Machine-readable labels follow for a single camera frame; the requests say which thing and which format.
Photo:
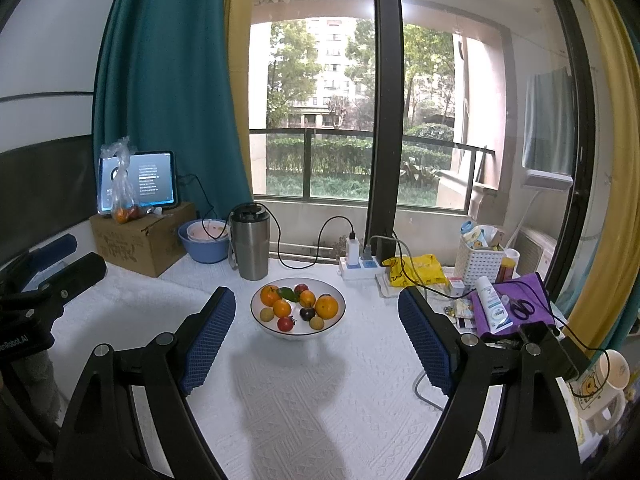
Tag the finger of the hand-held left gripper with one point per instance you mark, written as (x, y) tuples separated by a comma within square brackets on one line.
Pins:
[(55, 248), (75, 272)]

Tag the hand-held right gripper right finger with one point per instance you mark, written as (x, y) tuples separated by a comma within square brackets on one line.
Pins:
[(425, 345)]

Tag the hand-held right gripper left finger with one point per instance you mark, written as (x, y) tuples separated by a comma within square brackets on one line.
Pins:
[(210, 340)]

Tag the green-brown kiwi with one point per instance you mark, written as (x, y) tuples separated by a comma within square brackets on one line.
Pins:
[(316, 323), (266, 315)]

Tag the red tomato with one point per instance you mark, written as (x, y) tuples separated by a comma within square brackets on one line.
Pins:
[(286, 323), (301, 288)]

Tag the small orange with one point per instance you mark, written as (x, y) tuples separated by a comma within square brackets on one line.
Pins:
[(307, 300), (281, 308)]

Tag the white plate with dark rim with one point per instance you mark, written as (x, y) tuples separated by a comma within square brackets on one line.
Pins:
[(300, 336)]

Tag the large orange with stem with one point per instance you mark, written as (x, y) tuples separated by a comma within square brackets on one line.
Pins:
[(326, 307)]

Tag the brown cardboard box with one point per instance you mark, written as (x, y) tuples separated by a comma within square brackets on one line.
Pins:
[(135, 247)]

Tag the small white box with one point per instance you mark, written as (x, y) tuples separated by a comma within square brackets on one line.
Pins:
[(459, 286)]

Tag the orange with green leaf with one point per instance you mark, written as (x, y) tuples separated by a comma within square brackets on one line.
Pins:
[(269, 295)]

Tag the white tube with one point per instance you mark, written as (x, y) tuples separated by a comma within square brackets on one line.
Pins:
[(492, 307)]

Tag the yellow plastic bag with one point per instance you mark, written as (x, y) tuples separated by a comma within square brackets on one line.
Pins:
[(420, 267)]

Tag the clear plastic bag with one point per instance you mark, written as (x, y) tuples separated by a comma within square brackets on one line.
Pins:
[(122, 205)]

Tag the blue bowl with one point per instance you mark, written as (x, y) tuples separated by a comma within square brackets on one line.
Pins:
[(205, 252)]

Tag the white perforated basket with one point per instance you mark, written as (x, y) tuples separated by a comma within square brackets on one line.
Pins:
[(480, 265)]

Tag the white power strip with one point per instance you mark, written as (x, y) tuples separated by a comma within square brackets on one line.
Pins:
[(362, 269)]

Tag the stainless steel tumbler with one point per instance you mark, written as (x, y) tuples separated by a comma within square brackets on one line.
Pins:
[(250, 250)]

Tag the black charger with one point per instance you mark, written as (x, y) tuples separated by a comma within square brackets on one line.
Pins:
[(386, 250)]

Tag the black scissors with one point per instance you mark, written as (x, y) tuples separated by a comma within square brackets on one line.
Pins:
[(522, 310)]

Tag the pink bowl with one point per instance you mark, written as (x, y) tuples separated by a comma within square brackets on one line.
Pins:
[(207, 232)]

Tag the orange bottle with white cap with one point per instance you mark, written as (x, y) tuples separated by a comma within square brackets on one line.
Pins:
[(507, 267)]

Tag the tablet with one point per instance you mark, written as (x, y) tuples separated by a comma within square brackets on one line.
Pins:
[(150, 180)]

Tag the white charger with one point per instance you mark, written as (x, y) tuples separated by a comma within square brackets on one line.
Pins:
[(352, 250)]

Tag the small packets bundle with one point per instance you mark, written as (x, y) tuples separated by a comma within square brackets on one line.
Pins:
[(475, 235)]

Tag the purple cloth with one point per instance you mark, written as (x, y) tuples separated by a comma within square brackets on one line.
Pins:
[(547, 310)]

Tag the white air conditioner unit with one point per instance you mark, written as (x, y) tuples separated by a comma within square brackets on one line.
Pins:
[(535, 255)]

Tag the white cartoon mug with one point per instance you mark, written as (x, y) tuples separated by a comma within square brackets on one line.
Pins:
[(595, 390)]

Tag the teal curtain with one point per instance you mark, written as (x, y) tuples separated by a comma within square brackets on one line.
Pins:
[(165, 85)]

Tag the balcony railing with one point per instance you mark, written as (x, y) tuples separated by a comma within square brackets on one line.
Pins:
[(306, 165)]

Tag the white desk lamp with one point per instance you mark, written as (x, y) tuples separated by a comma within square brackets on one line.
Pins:
[(547, 180)]

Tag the hanging light blue towel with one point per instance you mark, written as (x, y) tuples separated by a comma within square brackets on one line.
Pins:
[(547, 120)]

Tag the yellow curtain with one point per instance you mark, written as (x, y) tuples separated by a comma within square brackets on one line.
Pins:
[(610, 110), (240, 60)]

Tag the black window frame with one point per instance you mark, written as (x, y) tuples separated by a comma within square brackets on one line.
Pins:
[(387, 110)]

